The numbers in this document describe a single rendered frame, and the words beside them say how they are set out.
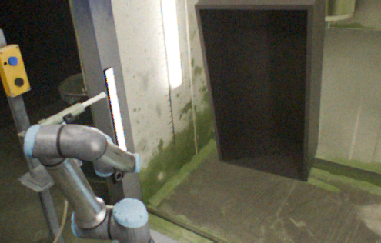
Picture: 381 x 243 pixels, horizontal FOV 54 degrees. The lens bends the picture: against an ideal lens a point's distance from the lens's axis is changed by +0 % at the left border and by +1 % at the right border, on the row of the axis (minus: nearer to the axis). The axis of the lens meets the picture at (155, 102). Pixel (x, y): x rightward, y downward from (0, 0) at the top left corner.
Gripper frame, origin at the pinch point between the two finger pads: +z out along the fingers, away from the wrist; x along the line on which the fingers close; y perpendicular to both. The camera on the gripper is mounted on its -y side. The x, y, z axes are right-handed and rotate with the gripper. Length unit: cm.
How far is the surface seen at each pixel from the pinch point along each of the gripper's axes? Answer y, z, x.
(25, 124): 6.5, 29.3, -0.6
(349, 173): 105, -115, 175
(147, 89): 17, 9, 87
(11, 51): -37.6, 23.7, 0.5
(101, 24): -39, 9, 53
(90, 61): -18, 17, 47
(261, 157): 66, -68, 111
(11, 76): -25.3, 23.7, -3.4
